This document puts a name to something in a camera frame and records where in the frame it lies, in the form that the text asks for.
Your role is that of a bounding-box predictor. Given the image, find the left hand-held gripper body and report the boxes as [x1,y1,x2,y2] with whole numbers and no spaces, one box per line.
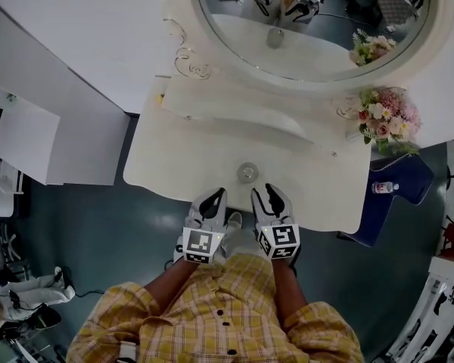
[173,214,230,266]

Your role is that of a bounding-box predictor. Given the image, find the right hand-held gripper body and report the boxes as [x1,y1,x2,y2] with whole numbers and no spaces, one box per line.
[253,213,302,268]

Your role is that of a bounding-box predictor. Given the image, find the small clear glass container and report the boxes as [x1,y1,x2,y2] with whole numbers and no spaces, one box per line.
[237,161,260,184]

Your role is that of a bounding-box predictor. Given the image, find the person's left forearm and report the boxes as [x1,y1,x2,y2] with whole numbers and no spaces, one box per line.
[142,256,214,319]

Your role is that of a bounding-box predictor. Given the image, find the person's right forearm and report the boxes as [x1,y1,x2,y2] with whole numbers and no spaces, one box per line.
[269,257,309,333]

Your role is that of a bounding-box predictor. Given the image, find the person's white shoe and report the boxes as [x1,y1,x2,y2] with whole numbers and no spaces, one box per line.
[225,211,244,232]

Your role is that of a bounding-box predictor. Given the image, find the person's grey trousers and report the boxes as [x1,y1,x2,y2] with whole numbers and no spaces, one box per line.
[218,228,266,265]

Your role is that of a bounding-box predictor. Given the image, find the white vanity table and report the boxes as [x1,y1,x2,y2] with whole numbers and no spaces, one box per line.
[122,72,372,235]

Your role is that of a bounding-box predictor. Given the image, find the yellow plaid shirt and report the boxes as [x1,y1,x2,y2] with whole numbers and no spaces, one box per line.
[65,253,365,363]

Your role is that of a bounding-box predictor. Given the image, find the clear plastic water bottle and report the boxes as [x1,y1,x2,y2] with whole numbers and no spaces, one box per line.
[371,181,400,196]

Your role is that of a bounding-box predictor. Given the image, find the dark blue chair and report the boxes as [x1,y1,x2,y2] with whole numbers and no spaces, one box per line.
[337,152,436,248]

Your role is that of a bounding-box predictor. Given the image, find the pink and white flower bouquet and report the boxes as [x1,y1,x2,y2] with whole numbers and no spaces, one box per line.
[356,86,424,157]

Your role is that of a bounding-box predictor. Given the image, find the oval white-framed mirror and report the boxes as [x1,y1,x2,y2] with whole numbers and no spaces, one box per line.
[162,0,454,101]

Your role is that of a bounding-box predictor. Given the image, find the white rack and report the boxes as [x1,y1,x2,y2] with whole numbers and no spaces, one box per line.
[384,254,454,363]

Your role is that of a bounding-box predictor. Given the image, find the white jacket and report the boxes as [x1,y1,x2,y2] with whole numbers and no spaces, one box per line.
[0,265,76,321]

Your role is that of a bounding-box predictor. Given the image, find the white cabinet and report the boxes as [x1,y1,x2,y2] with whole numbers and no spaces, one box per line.
[0,80,62,187]

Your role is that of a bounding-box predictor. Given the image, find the black floor cable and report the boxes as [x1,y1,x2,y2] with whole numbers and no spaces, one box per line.
[72,287,107,299]

